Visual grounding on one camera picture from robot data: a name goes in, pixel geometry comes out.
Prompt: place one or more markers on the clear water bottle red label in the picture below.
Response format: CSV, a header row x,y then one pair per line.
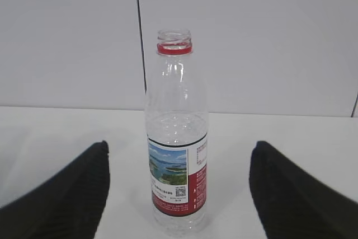
x,y
176,121

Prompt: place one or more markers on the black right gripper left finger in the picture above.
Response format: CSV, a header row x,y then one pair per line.
x,y
68,205

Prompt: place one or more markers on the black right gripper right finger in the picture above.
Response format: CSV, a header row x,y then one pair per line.
x,y
291,203

